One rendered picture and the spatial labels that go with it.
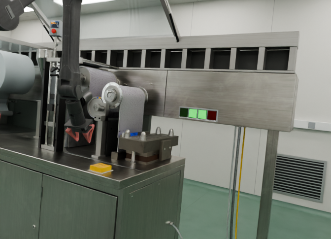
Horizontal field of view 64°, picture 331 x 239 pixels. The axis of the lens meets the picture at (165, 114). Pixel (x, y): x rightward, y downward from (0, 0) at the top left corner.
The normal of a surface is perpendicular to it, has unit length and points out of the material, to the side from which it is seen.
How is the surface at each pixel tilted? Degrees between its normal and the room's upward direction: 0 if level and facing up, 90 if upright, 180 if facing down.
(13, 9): 90
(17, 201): 90
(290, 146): 90
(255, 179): 90
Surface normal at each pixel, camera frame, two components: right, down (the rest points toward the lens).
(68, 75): -0.27, 0.10
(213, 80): -0.48, 0.00
